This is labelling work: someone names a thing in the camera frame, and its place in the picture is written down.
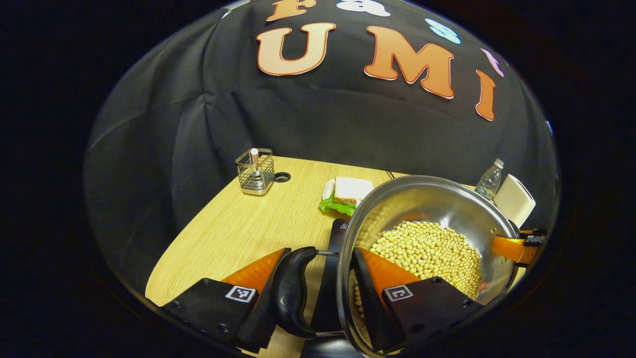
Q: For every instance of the black table grommet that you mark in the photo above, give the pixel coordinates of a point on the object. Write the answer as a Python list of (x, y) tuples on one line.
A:
[(282, 177)]

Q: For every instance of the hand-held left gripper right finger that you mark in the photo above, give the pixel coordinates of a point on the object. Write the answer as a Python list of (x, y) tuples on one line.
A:
[(370, 298)]

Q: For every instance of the pile of soybeans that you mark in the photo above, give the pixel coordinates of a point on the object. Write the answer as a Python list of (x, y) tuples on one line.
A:
[(432, 253)]

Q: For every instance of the clear plastic water bottle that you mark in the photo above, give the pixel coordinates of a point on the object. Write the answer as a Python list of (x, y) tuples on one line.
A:
[(489, 181)]

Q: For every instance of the stainless steel pot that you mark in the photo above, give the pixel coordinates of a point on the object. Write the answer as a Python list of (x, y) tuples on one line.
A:
[(427, 199)]

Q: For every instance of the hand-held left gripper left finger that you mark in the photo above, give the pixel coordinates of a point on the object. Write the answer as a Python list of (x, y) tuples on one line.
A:
[(271, 298)]

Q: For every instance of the sandwich with lettuce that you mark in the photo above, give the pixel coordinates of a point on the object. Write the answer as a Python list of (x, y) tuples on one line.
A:
[(350, 191)]

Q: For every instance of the white plate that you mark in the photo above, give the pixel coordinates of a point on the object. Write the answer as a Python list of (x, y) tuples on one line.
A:
[(328, 189)]

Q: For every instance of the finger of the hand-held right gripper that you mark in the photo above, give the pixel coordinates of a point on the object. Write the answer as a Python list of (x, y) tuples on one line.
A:
[(509, 247)]

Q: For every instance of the black induction cooktop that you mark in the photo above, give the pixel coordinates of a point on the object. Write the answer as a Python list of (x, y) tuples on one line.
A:
[(328, 288)]

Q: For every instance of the small seasoning shaker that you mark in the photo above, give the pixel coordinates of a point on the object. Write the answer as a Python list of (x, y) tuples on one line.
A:
[(254, 156)]

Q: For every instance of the white toaster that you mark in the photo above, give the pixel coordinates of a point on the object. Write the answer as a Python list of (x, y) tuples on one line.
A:
[(514, 199)]

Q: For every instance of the black backdrop cloth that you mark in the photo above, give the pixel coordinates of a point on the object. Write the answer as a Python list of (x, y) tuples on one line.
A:
[(308, 119)]

